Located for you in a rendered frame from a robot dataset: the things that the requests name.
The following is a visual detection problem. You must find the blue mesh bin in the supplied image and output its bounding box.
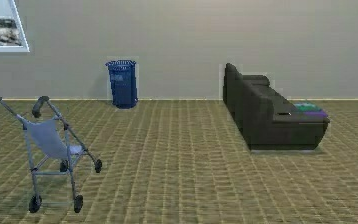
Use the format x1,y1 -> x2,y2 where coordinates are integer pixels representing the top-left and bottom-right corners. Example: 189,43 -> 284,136
105,59 -> 138,110

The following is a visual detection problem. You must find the dark grey sofa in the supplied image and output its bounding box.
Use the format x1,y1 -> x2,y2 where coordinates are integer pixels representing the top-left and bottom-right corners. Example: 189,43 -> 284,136
222,62 -> 331,152

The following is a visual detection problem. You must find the grey baby stroller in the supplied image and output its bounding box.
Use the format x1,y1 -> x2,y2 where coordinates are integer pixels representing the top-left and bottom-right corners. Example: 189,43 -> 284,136
0,95 -> 103,214

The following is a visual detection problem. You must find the purple book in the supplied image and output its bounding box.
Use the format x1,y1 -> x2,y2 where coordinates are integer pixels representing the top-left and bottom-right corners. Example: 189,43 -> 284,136
302,110 -> 329,118

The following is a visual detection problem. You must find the white framed window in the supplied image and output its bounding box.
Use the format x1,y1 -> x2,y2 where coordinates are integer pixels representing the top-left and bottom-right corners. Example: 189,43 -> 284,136
0,0 -> 31,54

